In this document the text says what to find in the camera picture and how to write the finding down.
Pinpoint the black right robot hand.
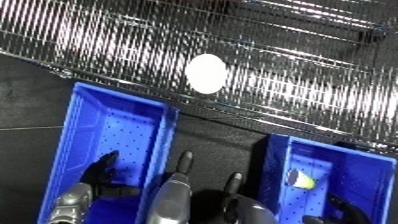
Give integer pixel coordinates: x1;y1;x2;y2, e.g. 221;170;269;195
300;193;372;224

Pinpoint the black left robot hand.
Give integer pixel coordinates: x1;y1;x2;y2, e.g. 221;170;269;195
78;149;144;201

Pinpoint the green banded paper cup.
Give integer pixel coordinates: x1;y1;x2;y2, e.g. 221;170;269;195
284;168;319;191
183;53;230;95

